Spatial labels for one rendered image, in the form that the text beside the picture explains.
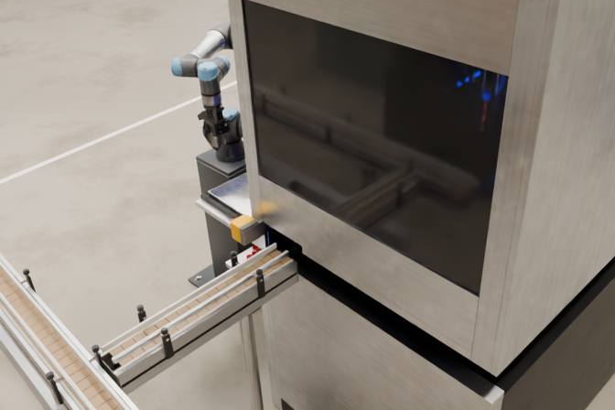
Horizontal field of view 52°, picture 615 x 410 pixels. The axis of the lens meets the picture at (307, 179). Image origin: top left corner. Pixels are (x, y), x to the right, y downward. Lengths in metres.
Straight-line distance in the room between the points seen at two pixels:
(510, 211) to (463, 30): 0.41
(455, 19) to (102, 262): 2.92
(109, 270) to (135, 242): 0.27
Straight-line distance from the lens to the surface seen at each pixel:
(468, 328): 1.75
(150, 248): 3.91
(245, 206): 2.56
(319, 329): 2.29
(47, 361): 2.05
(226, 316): 2.07
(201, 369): 3.15
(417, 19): 1.44
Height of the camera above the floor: 2.32
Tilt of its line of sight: 32 degrees down
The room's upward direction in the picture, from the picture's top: 3 degrees counter-clockwise
